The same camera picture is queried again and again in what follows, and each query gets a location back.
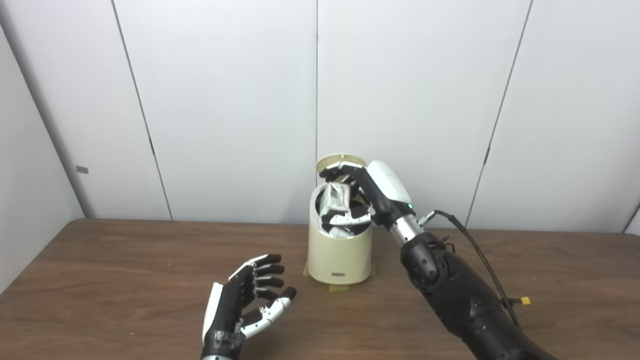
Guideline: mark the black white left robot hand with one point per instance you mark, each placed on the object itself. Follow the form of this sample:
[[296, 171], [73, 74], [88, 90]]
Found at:
[[227, 310]]

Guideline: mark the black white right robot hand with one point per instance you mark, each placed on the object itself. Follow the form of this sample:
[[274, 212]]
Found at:
[[385, 190]]

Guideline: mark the white green milk carton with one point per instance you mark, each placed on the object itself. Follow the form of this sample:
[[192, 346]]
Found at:
[[336, 197]]

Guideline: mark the cream round bin lid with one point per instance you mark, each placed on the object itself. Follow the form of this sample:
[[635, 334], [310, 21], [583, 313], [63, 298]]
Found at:
[[340, 158]]

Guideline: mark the cream-colored round bin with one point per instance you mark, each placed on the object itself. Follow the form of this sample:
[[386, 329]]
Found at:
[[340, 257]]

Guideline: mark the small gray wall sticker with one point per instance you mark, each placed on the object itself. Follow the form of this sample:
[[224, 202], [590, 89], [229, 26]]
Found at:
[[82, 169]]

